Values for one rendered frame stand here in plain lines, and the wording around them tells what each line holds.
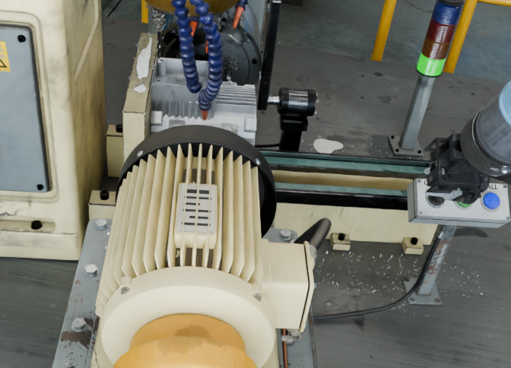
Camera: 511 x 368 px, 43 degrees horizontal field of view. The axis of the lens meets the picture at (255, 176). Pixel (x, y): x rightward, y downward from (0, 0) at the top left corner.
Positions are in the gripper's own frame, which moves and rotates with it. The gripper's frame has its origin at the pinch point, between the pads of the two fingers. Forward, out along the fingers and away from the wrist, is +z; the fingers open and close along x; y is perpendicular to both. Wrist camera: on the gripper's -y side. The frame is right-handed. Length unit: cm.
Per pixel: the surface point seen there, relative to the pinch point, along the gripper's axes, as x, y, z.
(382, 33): -150, -52, 198
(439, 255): 7.3, -4.9, 18.3
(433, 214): 2.9, 0.6, 5.6
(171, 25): -41, 49, 24
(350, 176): -12.8, 8.2, 33.9
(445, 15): -49, -12, 23
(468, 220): 3.3, -6.1, 6.7
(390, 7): -158, -52, 185
